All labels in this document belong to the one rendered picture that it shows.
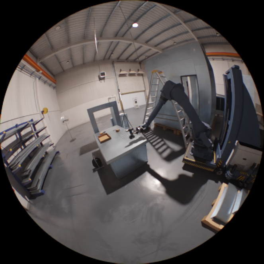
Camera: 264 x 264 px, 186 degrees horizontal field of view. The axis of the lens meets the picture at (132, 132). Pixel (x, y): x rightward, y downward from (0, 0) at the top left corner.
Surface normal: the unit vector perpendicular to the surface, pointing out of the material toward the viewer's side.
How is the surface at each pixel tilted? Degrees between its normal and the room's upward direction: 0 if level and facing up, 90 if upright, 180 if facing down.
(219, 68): 90
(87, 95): 90
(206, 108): 90
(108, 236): 0
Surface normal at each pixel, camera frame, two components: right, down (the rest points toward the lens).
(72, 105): 0.49, 0.27
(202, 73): -0.85, 0.36
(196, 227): -0.19, -0.89
